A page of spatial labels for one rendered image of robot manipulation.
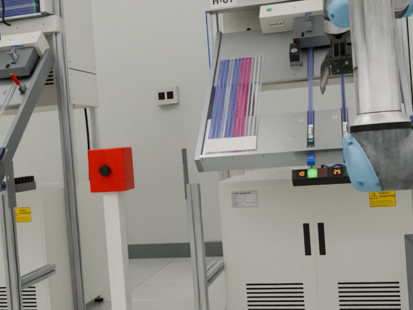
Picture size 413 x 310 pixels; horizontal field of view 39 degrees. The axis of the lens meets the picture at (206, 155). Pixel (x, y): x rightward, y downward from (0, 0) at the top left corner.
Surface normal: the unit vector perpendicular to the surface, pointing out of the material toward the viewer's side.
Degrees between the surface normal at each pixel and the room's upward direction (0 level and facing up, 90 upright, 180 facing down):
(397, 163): 94
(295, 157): 135
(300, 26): 45
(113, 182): 90
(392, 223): 90
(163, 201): 90
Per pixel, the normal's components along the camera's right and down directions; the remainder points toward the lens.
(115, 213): -0.24, 0.04
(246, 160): -0.11, 0.73
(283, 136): -0.22, -0.68
